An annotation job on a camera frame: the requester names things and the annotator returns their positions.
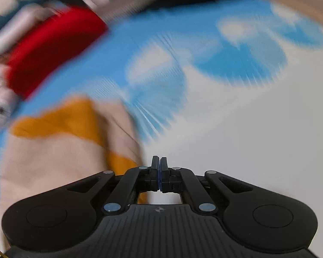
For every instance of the red fleece blanket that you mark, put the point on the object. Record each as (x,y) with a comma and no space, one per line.
(53,48)

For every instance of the blue and white printed bedsheet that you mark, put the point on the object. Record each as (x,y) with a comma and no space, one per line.
(231,113)

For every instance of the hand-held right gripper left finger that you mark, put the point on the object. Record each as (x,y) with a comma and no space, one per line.
(155,174)

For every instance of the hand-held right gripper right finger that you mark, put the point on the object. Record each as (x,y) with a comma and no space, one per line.
(164,174)

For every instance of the grey-white folded quilt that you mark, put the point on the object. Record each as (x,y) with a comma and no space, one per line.
(1,99)

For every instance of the white blanket with dark trim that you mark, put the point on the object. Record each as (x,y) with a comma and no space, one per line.
(21,29)

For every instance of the beige and mustard hooded jacket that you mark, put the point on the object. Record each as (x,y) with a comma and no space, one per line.
(56,161)

